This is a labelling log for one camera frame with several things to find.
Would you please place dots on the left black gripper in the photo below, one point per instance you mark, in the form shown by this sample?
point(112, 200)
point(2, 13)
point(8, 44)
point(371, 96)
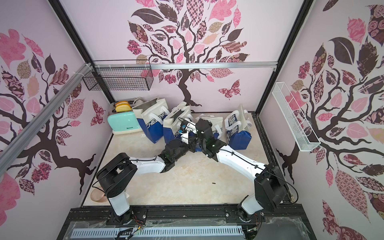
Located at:
point(192, 143)

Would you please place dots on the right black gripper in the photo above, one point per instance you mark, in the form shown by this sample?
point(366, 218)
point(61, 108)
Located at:
point(202, 127)

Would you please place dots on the blue beige takeout bag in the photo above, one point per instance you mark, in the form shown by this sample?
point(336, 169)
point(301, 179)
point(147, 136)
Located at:
point(150, 116)
point(237, 125)
point(173, 121)
point(218, 123)

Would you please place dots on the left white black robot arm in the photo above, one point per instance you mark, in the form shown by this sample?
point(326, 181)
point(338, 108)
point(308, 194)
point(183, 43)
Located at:
point(115, 176)

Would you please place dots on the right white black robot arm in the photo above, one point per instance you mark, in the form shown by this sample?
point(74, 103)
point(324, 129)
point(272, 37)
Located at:
point(269, 184)

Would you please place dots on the mint green toaster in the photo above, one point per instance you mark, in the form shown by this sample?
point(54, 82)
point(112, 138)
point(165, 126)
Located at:
point(122, 123)

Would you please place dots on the yellow toast slice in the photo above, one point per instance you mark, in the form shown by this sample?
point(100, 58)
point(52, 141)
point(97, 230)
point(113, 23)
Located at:
point(123, 108)

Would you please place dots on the orange toast slice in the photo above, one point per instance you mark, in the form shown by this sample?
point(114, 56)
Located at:
point(121, 103)

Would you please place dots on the pink translucent bowl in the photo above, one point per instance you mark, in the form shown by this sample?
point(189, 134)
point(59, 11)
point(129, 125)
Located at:
point(98, 196)

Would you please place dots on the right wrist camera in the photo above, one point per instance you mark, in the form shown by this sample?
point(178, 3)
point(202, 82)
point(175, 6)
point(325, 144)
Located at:
point(190, 126)

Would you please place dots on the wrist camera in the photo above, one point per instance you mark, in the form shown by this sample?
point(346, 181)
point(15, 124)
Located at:
point(183, 129)
point(190, 126)

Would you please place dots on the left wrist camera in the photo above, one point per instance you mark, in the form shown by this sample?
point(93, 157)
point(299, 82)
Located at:
point(183, 129)

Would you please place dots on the aluminium rail back wall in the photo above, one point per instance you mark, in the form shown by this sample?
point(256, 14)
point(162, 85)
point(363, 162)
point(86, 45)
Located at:
point(240, 65)

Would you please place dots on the aluminium rail wall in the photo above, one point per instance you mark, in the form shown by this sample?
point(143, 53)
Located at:
point(240, 65)
point(13, 150)

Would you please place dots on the black wire wall basket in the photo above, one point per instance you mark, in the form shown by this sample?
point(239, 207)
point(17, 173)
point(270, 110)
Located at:
point(130, 76)

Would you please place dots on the white wire wall basket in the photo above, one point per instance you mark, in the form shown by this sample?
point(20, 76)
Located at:
point(290, 104)

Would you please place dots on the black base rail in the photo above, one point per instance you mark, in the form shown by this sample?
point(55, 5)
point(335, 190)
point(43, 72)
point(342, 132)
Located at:
point(230, 213)

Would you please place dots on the white slotted cable duct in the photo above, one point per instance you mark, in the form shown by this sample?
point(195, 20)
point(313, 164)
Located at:
point(156, 232)

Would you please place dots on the aluminium rail left wall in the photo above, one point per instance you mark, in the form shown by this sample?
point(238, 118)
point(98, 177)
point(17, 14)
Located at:
point(13, 150)

